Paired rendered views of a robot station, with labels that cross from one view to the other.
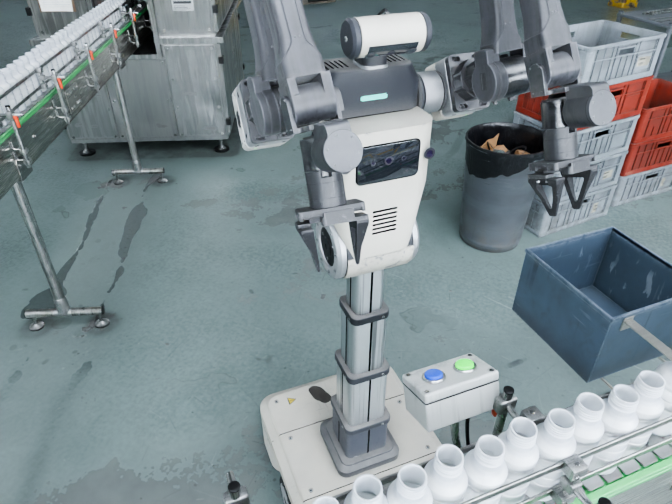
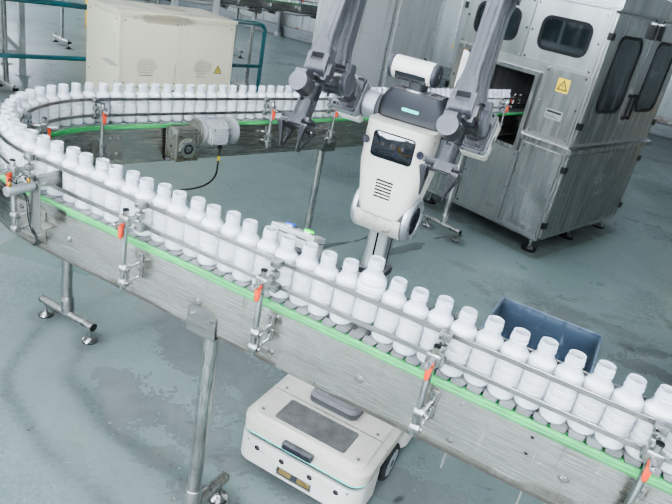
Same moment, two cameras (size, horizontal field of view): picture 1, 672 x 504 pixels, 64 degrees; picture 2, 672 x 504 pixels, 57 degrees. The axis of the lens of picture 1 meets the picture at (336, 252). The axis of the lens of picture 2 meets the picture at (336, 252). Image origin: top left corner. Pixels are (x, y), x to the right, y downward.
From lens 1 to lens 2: 147 cm
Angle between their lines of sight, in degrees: 41
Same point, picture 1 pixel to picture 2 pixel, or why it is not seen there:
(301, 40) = (325, 37)
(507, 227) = not seen: outside the picture
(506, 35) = not seen: hidden behind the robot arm
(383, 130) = (393, 125)
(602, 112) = (445, 126)
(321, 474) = (302, 388)
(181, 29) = (542, 133)
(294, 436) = not seen: hidden behind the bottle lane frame
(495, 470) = (245, 233)
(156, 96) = (497, 178)
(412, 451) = (365, 427)
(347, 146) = (300, 78)
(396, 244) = (387, 213)
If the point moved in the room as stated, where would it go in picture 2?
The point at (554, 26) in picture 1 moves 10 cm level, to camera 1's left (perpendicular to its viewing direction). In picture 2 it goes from (466, 80) to (438, 70)
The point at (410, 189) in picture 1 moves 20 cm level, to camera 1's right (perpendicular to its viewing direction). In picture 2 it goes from (403, 175) to (450, 199)
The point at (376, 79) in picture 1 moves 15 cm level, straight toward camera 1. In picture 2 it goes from (414, 100) to (377, 98)
